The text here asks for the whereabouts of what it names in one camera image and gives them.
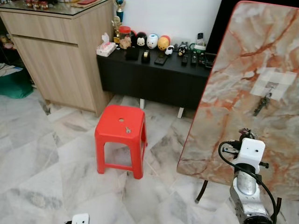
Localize pink tissue pack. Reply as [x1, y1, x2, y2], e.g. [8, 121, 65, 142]
[97, 34, 116, 57]

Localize green and white holder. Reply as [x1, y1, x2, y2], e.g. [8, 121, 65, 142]
[189, 43, 207, 52]

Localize black curved table leg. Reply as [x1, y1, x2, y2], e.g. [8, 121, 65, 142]
[273, 197, 282, 221]
[195, 180, 209, 203]

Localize keys with purple crown charm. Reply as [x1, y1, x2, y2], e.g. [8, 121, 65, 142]
[238, 128, 256, 140]

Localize dark keys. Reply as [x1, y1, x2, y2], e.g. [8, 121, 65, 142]
[254, 91, 272, 116]

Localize yellow round plush toy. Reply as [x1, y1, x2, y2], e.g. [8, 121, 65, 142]
[157, 35, 171, 51]

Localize black television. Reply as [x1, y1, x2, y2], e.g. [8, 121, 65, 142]
[206, 0, 244, 56]

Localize white round plush toy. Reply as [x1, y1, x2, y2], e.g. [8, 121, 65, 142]
[146, 34, 159, 49]

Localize white adhesive wall hook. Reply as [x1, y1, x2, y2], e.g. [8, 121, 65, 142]
[255, 68, 298, 101]

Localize black low sideboard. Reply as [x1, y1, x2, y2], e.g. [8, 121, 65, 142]
[97, 47, 218, 119]

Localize green fabric bag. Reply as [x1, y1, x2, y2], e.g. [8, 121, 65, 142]
[0, 65, 34, 99]

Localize clear jar with red lid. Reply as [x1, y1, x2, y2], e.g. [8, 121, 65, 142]
[118, 26, 132, 49]

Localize blue and gold trophy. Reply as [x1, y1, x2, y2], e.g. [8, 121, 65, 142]
[115, 0, 126, 21]

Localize black mouse plush toy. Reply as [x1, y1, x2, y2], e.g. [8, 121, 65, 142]
[134, 32, 148, 47]

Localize small black animal figurine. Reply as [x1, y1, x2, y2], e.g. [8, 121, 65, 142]
[177, 43, 188, 56]

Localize red plastic stool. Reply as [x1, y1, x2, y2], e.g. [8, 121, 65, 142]
[94, 105, 148, 180]

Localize black flat device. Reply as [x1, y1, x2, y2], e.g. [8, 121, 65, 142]
[205, 53, 217, 70]

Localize light wooden cabinet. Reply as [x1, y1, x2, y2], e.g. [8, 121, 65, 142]
[0, 0, 116, 116]

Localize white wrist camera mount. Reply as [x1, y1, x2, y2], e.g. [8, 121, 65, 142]
[232, 138, 266, 174]
[71, 213, 90, 224]

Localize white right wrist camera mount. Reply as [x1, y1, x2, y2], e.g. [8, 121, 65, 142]
[232, 138, 266, 174]

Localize marble pattern table top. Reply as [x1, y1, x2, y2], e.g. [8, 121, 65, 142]
[177, 0, 299, 202]

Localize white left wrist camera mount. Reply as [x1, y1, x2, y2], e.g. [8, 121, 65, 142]
[71, 213, 90, 224]

